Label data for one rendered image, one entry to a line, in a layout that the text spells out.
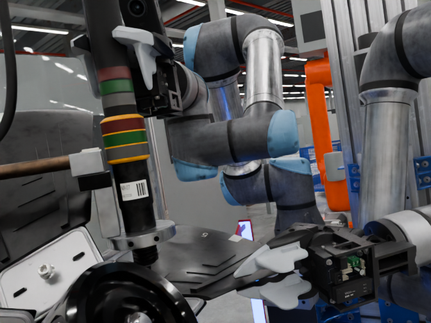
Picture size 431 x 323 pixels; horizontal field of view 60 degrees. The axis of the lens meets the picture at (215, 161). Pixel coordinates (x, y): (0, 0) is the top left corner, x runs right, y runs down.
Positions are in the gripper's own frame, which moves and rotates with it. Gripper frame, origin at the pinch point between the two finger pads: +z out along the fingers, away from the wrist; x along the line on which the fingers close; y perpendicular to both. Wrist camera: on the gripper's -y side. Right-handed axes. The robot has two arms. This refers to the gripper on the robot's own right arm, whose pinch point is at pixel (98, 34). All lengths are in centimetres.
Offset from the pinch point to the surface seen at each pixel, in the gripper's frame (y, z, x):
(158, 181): 25, -139, 47
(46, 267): 20.7, 4.7, 6.4
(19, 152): 9.6, -4.2, 14.1
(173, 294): 24.5, 3.7, -4.6
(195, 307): 28.3, -1.9, -4.6
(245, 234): 29.9, -35.7, -6.2
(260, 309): 45, -36, -7
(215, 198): 80, -433, 82
